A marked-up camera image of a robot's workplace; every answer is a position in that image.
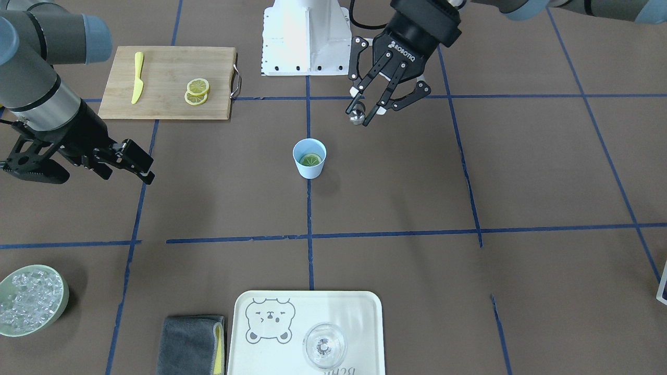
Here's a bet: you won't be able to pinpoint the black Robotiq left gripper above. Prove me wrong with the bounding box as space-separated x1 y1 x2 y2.
345 0 462 127

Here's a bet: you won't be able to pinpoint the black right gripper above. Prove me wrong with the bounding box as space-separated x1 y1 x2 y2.
2 102 155 185

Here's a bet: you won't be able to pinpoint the lemon slice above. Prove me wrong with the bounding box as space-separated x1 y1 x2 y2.
187 78 210 96
299 153 323 168
184 92 208 106

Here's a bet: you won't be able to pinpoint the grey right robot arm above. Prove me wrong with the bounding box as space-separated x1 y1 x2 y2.
1 1 155 184

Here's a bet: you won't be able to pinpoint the blue paper cup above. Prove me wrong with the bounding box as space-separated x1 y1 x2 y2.
292 138 327 180

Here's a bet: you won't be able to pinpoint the bamboo cutting board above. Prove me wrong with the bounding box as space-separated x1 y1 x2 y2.
98 46 238 120

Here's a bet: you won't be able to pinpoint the yellow plastic knife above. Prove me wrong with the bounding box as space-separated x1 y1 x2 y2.
130 52 144 105

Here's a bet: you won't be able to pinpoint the green bowl of ice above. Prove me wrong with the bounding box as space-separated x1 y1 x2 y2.
1 265 69 338

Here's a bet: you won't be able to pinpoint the grey folded cloth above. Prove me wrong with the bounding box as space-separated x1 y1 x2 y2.
156 315 226 374

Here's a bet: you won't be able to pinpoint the cream bear tray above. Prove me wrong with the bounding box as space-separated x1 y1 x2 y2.
227 290 386 374

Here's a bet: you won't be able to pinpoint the clear wine glass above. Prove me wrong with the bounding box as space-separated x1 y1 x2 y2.
302 322 348 371

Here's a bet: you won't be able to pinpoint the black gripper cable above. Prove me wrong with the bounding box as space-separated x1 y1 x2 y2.
348 0 392 29

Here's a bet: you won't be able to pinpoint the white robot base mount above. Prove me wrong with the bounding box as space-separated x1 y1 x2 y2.
261 1 352 77

